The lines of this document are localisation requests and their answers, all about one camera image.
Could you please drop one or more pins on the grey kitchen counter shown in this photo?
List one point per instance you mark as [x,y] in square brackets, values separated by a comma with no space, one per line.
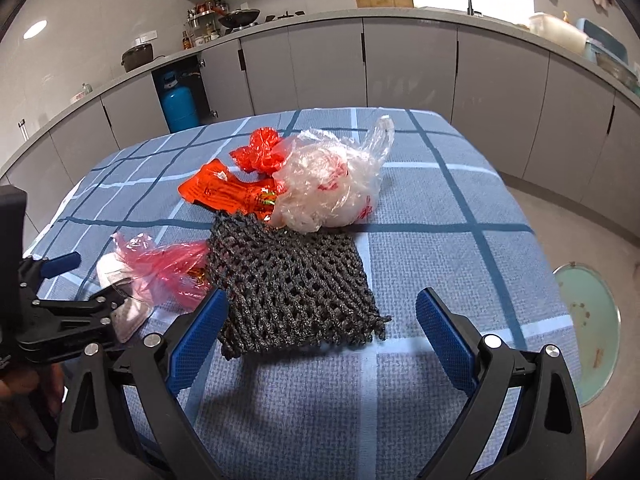
[410,70]

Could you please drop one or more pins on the pink transparent plastic bag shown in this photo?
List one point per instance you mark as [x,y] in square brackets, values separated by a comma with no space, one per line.
[165,270]

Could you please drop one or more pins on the gas stove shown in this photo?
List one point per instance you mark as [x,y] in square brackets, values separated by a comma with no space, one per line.
[287,14]

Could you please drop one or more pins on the orange snack wrapper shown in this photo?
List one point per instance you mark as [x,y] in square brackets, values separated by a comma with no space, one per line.
[215,190]

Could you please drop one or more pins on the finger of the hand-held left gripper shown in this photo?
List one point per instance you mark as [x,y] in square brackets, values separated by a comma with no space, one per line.
[60,263]
[65,317]

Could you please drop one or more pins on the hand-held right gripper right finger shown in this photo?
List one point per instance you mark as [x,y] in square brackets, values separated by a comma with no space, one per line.
[447,345]

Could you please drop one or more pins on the blue dish rack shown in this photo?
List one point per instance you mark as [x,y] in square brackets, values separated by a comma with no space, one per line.
[600,35]

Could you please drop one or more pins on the blue gas cylinder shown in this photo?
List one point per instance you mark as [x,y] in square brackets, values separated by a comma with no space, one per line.
[180,105]

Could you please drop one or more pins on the black wok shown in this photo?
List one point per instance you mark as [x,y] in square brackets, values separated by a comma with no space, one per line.
[240,17]

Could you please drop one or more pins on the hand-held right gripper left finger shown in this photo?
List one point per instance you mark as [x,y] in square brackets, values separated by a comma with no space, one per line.
[197,345]

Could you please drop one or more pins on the person's left hand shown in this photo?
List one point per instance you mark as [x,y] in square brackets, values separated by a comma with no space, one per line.
[30,390]

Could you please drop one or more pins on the white plastic basin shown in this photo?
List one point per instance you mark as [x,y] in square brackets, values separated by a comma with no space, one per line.
[555,30]

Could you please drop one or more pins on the blue checked tablecloth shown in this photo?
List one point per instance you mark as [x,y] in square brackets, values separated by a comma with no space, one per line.
[425,220]

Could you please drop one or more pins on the metal basin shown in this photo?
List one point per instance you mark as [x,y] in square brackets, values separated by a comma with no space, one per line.
[617,67]

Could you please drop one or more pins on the teal plastic bin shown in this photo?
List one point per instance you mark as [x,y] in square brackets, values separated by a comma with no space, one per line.
[590,340]

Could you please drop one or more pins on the clear plastic bag red print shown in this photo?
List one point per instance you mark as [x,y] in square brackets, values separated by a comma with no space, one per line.
[325,185]

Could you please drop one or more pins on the spice rack with bottles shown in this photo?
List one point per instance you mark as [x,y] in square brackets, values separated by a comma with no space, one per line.
[205,15]

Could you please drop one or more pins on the black mesh net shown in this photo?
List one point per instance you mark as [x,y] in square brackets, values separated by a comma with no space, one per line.
[295,285]

